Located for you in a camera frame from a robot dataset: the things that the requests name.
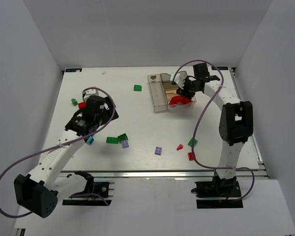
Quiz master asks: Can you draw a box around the red square lego brick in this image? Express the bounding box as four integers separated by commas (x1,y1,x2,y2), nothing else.
187,152,194,161

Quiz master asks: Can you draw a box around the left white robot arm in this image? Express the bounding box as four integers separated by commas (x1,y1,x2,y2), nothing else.
14,95,118,218

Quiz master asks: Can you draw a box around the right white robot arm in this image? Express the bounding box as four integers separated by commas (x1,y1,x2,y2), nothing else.
170,60,253,181

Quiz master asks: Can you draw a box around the clear front container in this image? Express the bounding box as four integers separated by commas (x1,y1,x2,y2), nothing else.
165,89,197,109

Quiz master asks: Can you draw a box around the small green lego far left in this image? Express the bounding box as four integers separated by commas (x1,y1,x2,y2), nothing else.
71,98,78,106

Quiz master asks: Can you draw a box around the green flat lego plate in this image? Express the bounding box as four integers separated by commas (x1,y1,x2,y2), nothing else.
106,137,119,144

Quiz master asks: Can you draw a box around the dark smoked container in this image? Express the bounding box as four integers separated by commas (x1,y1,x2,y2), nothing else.
160,70,187,87

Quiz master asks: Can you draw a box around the cyan lego brick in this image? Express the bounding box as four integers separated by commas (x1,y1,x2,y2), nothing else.
86,136,94,145

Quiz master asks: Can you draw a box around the clear long narrow container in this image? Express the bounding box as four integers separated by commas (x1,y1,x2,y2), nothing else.
147,74,168,113

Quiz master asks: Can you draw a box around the dark green lego brick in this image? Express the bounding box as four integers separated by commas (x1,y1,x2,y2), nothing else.
118,133,128,142

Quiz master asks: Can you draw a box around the blue label right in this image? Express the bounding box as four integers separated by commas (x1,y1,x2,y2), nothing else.
211,66,229,70

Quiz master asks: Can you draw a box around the blue label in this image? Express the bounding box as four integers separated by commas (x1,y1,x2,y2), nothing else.
65,68,82,73
211,66,229,70

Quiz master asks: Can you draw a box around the purple lego left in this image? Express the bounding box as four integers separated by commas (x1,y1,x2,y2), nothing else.
121,140,129,148

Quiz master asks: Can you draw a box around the purple lego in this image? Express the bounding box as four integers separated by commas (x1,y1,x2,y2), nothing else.
154,147,162,155
121,140,129,148

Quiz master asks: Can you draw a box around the green curved lego brick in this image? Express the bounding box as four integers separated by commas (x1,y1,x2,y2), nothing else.
133,85,142,91

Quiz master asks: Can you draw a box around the green square lego right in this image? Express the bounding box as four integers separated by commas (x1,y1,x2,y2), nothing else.
188,138,198,147

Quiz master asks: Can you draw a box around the blue label left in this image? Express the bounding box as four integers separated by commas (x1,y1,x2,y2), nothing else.
65,68,82,73

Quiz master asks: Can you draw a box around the purple lego centre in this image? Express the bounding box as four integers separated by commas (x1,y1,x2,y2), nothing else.
154,147,162,155

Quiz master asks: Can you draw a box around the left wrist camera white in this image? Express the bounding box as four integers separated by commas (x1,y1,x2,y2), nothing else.
82,88,99,101

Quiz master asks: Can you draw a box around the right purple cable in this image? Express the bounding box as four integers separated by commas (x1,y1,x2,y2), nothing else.
172,59,256,205

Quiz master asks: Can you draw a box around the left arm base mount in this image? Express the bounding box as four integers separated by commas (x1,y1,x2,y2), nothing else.
62,171,114,207

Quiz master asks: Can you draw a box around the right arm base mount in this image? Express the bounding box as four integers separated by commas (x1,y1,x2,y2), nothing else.
191,181,243,209

